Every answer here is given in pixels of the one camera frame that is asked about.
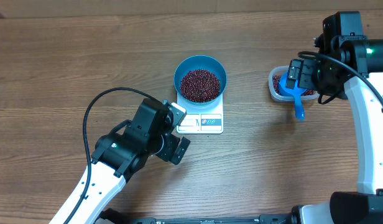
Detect blue measuring scoop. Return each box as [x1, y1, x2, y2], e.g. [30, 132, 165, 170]
[278, 72, 307, 120]

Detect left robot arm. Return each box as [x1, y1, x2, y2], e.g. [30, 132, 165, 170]
[51, 98, 190, 223]

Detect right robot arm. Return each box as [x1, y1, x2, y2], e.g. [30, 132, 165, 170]
[285, 11, 383, 223]

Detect white kitchen scale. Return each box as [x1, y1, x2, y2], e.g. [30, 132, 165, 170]
[177, 94, 224, 134]

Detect red beans in bowl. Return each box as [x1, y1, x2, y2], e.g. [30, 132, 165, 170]
[180, 69, 221, 103]

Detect blue bowl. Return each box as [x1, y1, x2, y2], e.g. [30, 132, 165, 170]
[174, 55, 228, 99]

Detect clear plastic container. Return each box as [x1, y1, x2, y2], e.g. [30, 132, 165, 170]
[268, 65, 319, 103]

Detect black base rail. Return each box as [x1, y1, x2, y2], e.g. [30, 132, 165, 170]
[95, 208, 301, 224]

